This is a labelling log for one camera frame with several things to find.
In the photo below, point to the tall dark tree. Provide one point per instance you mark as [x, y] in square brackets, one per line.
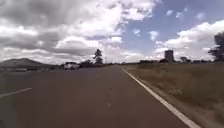
[98, 56]

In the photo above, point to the row of low bushes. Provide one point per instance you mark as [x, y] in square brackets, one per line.
[88, 63]

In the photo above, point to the low dark building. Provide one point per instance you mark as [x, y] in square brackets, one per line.
[146, 61]

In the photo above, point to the white vehicle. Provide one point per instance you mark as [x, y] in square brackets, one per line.
[71, 65]

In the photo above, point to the grey asphalt road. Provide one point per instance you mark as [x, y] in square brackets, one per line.
[83, 100]

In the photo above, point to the tall grey building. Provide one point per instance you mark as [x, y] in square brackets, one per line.
[169, 55]

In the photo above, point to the white painted edge line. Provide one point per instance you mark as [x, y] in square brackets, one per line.
[160, 100]

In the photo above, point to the dry grass verge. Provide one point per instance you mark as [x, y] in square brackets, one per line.
[186, 83]

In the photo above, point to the distant hill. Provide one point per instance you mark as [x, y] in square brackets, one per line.
[20, 62]

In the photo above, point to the white painted lane dashes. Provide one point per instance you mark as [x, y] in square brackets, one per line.
[15, 92]

